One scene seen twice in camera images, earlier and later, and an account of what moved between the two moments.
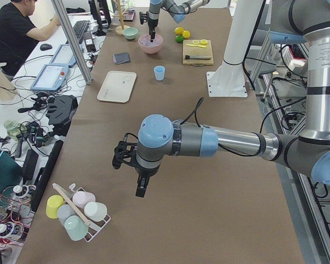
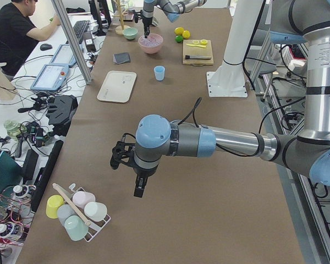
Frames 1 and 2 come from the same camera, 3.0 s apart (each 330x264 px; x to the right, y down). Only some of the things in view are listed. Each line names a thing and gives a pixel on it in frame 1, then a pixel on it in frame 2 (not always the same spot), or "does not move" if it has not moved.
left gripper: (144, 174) does not move
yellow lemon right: (186, 34) does not move
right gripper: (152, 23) to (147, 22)
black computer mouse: (45, 47) does not move
